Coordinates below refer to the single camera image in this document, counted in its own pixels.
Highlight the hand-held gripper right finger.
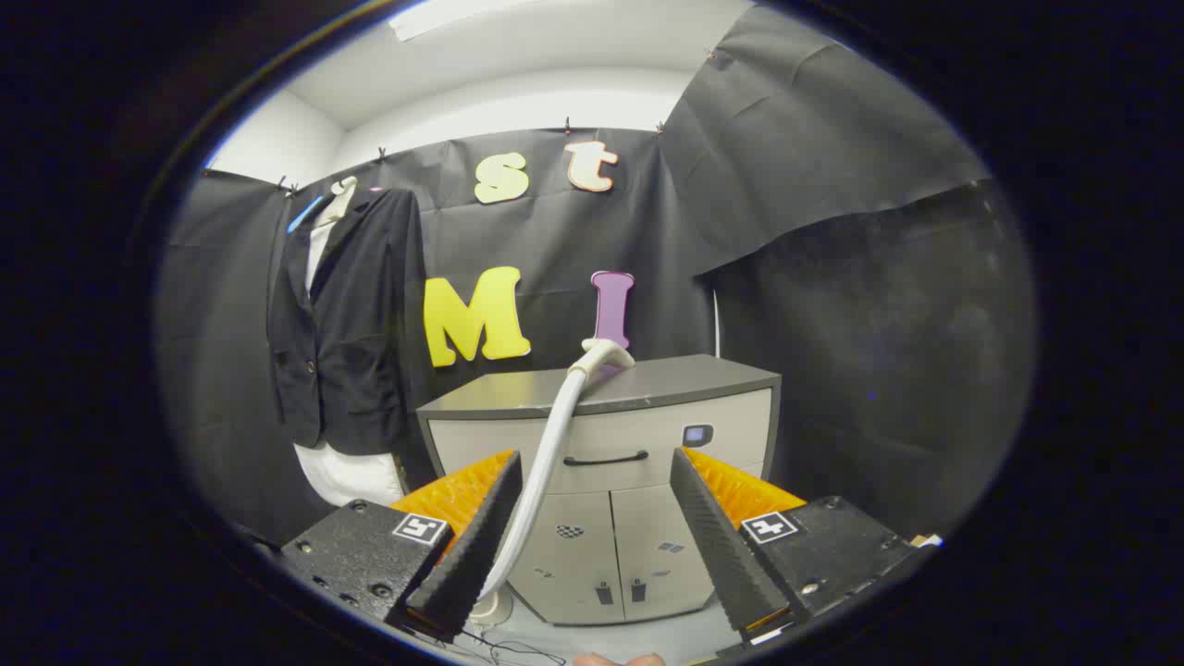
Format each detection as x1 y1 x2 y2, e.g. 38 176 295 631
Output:
670 447 917 648

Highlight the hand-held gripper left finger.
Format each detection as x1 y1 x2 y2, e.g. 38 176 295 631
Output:
280 450 524 646

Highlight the white shirt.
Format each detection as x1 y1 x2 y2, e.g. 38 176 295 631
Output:
294 217 408 508

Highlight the white garment steamer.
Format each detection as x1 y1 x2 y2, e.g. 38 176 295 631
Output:
467 339 637 632

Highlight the black suit jacket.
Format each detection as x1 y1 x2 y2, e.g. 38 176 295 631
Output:
268 188 428 456

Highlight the white clothes hanger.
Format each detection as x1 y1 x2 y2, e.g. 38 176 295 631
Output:
314 176 359 228

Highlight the grey cabinet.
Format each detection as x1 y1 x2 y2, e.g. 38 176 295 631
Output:
416 354 783 626

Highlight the black backdrop cloth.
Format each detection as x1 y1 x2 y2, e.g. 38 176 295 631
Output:
155 5 1037 547

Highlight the ceiling light panel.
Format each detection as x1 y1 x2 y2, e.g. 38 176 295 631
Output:
388 0 556 43

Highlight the thin black cable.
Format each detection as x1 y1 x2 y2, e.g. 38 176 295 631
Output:
407 627 567 666

